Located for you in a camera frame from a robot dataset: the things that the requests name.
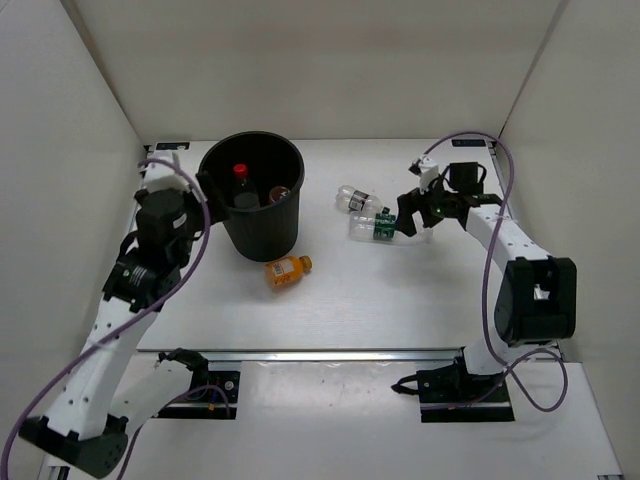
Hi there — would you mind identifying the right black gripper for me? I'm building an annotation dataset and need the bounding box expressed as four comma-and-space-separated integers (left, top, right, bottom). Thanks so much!
395, 175, 459, 237

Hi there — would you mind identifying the red-cap clear bottle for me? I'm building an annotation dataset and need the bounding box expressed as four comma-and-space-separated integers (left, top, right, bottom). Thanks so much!
233, 163, 260, 210

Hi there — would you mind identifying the large clear green-label bottle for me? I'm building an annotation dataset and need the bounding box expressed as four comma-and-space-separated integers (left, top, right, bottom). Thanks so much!
349, 212, 433, 246

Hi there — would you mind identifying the orange juice bottle fruit label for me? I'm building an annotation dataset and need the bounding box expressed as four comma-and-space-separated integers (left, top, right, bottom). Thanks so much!
268, 186, 290, 204

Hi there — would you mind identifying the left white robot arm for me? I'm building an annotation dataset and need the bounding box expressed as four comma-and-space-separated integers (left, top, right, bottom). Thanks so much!
9, 169, 211, 479

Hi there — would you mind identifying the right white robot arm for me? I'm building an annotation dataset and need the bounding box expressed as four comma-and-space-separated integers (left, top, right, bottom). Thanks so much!
396, 157, 577, 400

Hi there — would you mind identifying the black plastic waste bin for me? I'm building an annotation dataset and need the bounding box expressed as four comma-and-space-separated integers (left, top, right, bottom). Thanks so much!
196, 131, 305, 262

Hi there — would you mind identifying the small clear black-cap bottle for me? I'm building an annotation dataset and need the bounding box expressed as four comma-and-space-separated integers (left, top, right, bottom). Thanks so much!
335, 185, 385, 215

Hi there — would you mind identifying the orange juice bottle with barcode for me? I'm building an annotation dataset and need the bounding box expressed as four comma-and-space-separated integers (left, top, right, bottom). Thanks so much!
264, 255, 313, 289

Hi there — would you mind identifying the aluminium rail front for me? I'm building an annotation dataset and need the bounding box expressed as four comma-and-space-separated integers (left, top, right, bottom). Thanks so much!
137, 348, 474, 364

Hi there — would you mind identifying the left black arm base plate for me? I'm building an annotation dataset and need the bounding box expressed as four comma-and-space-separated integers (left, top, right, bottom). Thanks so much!
156, 348, 241, 420

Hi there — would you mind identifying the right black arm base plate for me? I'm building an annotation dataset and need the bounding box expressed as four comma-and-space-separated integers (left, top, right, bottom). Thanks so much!
391, 357, 515, 424

